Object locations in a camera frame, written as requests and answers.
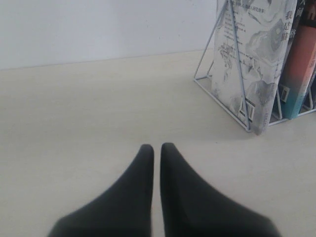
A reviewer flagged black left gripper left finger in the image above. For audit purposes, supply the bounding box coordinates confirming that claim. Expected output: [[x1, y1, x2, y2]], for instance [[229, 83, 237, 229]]
[[48, 144, 154, 237]]

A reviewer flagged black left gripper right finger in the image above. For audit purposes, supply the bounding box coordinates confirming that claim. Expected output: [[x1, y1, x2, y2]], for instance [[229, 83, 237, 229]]
[[160, 143, 278, 237]]

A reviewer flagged black grey spine book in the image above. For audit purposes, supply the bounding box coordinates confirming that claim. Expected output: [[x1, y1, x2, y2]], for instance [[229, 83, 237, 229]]
[[277, 0, 308, 104]]

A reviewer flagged dark brown spine book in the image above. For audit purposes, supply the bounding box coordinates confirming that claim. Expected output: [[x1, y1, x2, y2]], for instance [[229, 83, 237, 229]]
[[303, 67, 316, 111]]

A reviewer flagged red teal spine book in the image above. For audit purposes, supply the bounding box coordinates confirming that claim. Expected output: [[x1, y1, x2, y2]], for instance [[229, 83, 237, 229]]
[[280, 0, 316, 121]]

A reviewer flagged grey marbled white book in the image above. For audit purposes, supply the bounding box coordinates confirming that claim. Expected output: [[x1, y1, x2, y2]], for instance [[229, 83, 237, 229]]
[[211, 0, 297, 135]]

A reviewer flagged white wire book rack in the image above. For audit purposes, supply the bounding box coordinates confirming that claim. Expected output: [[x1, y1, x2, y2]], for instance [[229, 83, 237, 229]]
[[206, 0, 316, 135]]

